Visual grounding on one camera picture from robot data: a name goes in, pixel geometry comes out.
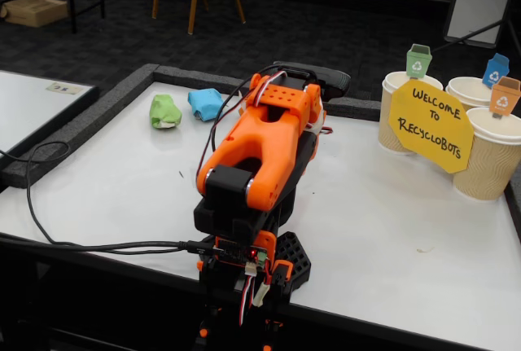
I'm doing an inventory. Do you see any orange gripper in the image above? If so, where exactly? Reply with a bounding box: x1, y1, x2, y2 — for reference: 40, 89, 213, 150
303, 84, 328, 134

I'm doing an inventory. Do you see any blue paper ball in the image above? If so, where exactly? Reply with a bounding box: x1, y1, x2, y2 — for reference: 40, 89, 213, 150
186, 87, 225, 121

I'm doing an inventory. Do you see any green paper ball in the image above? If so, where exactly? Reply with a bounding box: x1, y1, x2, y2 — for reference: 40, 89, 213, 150
149, 93, 183, 131

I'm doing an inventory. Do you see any black webcam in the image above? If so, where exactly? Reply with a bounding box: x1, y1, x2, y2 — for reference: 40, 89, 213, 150
273, 60, 352, 102

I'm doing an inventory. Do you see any short black foam strip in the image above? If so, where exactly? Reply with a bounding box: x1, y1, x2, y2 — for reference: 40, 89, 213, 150
325, 95, 383, 123

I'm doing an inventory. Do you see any paper cup with green label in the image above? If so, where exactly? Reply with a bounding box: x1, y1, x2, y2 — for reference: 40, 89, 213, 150
377, 70, 444, 156

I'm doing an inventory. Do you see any green recycling bin label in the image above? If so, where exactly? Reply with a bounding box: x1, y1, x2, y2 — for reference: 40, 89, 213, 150
405, 43, 433, 80

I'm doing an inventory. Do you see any yellow welcome sign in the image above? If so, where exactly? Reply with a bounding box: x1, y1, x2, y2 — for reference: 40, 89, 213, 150
387, 78, 476, 175

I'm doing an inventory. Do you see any black foam border strip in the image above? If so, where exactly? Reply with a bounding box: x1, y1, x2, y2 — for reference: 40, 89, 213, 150
0, 63, 160, 190
503, 179, 521, 246
152, 64, 261, 96

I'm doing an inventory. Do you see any orange controller board holder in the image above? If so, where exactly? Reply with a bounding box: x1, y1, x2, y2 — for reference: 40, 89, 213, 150
214, 230, 278, 277

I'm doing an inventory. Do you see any thin black rod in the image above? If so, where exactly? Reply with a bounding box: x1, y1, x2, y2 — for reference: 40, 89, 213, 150
431, 19, 508, 54

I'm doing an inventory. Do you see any paper cup with blue label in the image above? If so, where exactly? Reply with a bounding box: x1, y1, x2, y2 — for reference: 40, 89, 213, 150
444, 77, 496, 112

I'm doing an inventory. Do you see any blue recycling bin label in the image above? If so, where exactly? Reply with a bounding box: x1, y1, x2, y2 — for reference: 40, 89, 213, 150
481, 52, 512, 90

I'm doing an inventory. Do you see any paper cup with orange label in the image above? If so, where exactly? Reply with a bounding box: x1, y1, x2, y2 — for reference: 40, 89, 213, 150
452, 106, 521, 202

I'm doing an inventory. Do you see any orange recycling bin label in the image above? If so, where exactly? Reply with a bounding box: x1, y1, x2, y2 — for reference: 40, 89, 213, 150
489, 76, 521, 120

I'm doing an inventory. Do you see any small paper sticker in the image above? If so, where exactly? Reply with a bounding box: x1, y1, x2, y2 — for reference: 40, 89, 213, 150
45, 81, 85, 96

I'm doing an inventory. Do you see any white side table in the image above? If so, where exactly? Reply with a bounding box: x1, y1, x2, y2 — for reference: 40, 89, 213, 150
0, 68, 100, 161

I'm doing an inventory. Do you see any brown cardboard box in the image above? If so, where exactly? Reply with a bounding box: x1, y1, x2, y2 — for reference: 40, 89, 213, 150
0, 0, 69, 29

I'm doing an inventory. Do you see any red white black servo cable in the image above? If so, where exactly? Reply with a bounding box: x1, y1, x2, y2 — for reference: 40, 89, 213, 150
243, 69, 295, 103

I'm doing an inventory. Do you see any thick black usb cable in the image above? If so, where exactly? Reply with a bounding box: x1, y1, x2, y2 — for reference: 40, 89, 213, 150
0, 231, 217, 257

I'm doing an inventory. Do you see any white panel with black frame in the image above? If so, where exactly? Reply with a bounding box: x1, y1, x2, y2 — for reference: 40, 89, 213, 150
442, 0, 519, 50

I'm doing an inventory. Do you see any servo wire bundle with connector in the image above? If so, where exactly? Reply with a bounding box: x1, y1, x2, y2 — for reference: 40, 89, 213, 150
237, 271, 273, 327

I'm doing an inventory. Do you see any thin black camera cable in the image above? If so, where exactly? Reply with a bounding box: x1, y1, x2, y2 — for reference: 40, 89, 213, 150
0, 64, 286, 255

